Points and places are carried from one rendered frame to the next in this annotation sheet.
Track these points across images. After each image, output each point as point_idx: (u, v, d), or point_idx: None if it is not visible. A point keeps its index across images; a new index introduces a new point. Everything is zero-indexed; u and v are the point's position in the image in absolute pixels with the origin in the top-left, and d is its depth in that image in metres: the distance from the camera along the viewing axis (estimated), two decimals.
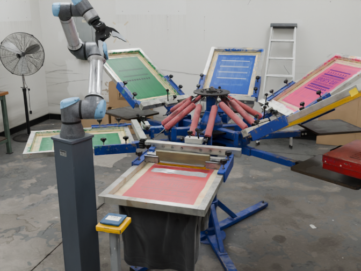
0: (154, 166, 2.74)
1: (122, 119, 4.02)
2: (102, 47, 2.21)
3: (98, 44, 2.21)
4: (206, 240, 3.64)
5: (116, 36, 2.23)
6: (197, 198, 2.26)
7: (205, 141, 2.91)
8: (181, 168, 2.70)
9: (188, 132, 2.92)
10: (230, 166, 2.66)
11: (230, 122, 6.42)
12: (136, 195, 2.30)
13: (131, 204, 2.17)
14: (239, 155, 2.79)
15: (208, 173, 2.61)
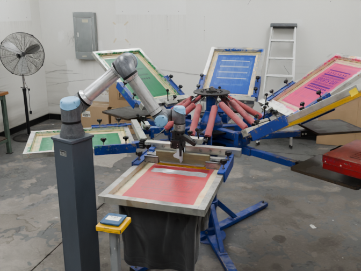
0: (154, 166, 2.74)
1: (122, 119, 4.02)
2: (182, 155, 2.66)
3: (181, 154, 2.64)
4: (206, 240, 3.64)
5: (184, 152, 2.70)
6: (197, 198, 2.26)
7: (205, 141, 2.91)
8: (181, 168, 2.70)
9: (188, 132, 2.92)
10: (230, 166, 2.66)
11: (230, 122, 6.42)
12: (136, 195, 2.30)
13: (131, 204, 2.17)
14: (239, 155, 2.79)
15: (208, 173, 2.61)
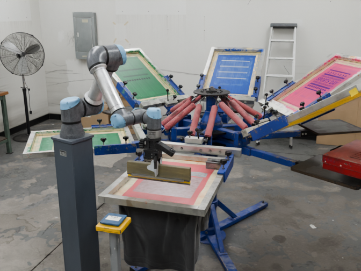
0: None
1: None
2: (158, 168, 2.22)
3: (156, 165, 2.19)
4: (206, 240, 3.64)
5: (160, 163, 2.25)
6: (197, 198, 2.26)
7: (205, 141, 2.91)
8: None
9: (188, 132, 2.92)
10: (230, 166, 2.66)
11: (230, 122, 6.42)
12: (136, 195, 2.30)
13: (131, 204, 2.17)
14: (239, 155, 2.79)
15: (208, 173, 2.61)
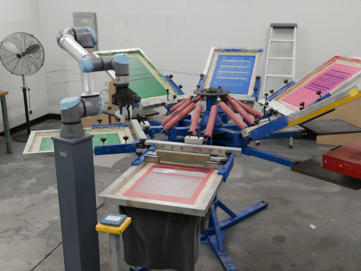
0: (154, 166, 2.74)
1: None
2: (124, 114, 2.23)
3: (122, 111, 2.21)
4: (206, 240, 3.64)
5: (129, 111, 2.27)
6: (197, 198, 2.26)
7: (205, 141, 2.91)
8: (181, 168, 2.70)
9: (188, 132, 2.92)
10: (230, 166, 2.66)
11: (230, 122, 6.42)
12: (136, 195, 2.30)
13: (131, 204, 2.17)
14: (239, 155, 2.79)
15: (208, 173, 2.61)
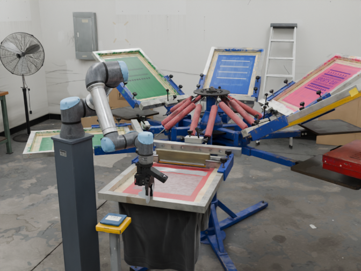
0: (154, 165, 2.73)
1: (122, 119, 4.02)
2: (149, 194, 2.12)
3: (148, 192, 2.10)
4: (206, 240, 3.64)
5: (152, 189, 2.16)
6: (197, 195, 2.26)
7: (205, 140, 2.91)
8: (181, 167, 2.70)
9: (188, 131, 2.92)
10: (230, 165, 2.65)
11: (230, 122, 6.42)
12: (136, 193, 2.29)
13: (131, 200, 2.17)
14: (239, 154, 2.79)
15: (208, 172, 2.61)
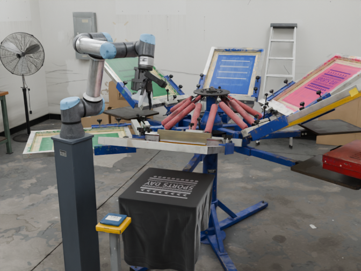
0: None
1: (122, 119, 4.02)
2: (144, 98, 1.93)
3: (143, 92, 1.92)
4: (206, 240, 3.64)
5: (151, 98, 2.02)
6: None
7: (206, 133, 2.91)
8: None
9: (189, 123, 2.94)
10: (231, 147, 2.63)
11: (230, 122, 6.42)
12: None
13: (132, 144, 2.11)
14: (239, 144, 2.78)
15: None
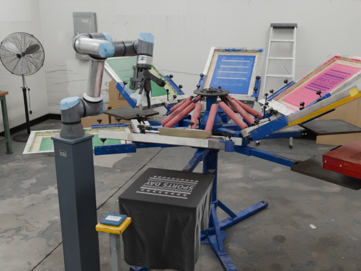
0: (154, 142, 2.70)
1: (122, 119, 4.02)
2: (142, 97, 1.92)
3: (142, 91, 1.91)
4: (206, 240, 3.64)
5: (150, 98, 2.01)
6: None
7: None
8: None
9: (189, 122, 2.94)
10: (231, 145, 2.63)
11: (230, 122, 6.42)
12: None
13: (132, 137, 2.11)
14: (239, 143, 2.78)
15: None
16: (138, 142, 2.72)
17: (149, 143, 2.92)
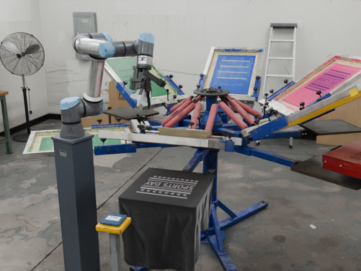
0: None
1: (122, 119, 4.02)
2: (142, 97, 1.92)
3: (142, 91, 1.91)
4: (206, 240, 3.64)
5: (150, 98, 2.01)
6: None
7: None
8: None
9: (189, 122, 2.94)
10: (231, 145, 2.63)
11: (230, 122, 6.42)
12: (137, 140, 2.24)
13: (132, 137, 2.11)
14: (239, 143, 2.78)
15: None
16: (138, 142, 2.72)
17: (149, 143, 2.92)
